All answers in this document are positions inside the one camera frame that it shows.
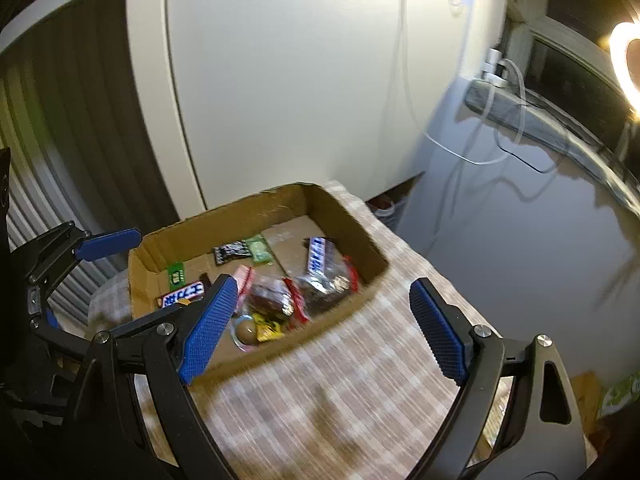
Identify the snickers bar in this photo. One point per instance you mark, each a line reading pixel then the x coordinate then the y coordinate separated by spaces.
pixel 320 255
pixel 186 294

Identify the pink candy wrapper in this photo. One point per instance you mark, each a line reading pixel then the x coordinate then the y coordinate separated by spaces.
pixel 244 277

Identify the teal mint ring candy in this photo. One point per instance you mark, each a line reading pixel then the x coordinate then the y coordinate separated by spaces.
pixel 176 275

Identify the plaid pink tablecloth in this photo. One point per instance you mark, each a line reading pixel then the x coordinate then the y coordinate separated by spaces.
pixel 362 399

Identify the light green candy wrapper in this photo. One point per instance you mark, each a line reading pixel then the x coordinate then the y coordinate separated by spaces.
pixel 259 250

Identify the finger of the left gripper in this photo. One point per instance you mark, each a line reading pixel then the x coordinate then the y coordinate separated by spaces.
pixel 96 247

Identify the orange jelly cup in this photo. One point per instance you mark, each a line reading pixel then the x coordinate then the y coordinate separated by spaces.
pixel 244 332

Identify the brown cardboard box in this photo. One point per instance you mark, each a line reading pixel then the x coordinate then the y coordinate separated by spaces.
pixel 300 262

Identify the dark dried fruit clear bag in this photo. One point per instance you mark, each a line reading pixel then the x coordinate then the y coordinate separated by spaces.
pixel 323 285

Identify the ring light on tripod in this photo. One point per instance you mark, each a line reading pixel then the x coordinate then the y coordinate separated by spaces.
pixel 621 37

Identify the white power strip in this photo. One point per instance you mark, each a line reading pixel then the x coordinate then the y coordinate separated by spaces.
pixel 498 70

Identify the green white snack bag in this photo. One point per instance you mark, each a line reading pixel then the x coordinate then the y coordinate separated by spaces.
pixel 618 396

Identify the grey windowsill cloth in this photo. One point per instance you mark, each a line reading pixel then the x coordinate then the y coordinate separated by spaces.
pixel 552 128

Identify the packaged sponge cake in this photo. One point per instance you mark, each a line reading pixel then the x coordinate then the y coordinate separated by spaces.
pixel 494 421

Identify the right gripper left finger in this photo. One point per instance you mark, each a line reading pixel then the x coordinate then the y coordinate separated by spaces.
pixel 170 348

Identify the white wardrobe cabinet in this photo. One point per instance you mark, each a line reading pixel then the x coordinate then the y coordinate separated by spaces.
pixel 242 95

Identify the yellow candy wrapper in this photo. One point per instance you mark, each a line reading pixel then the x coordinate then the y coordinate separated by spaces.
pixel 266 328

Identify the black small candy wrapper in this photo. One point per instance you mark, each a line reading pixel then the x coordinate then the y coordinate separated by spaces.
pixel 231 251

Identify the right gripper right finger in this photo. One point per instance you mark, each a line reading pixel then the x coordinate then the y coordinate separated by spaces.
pixel 541 432

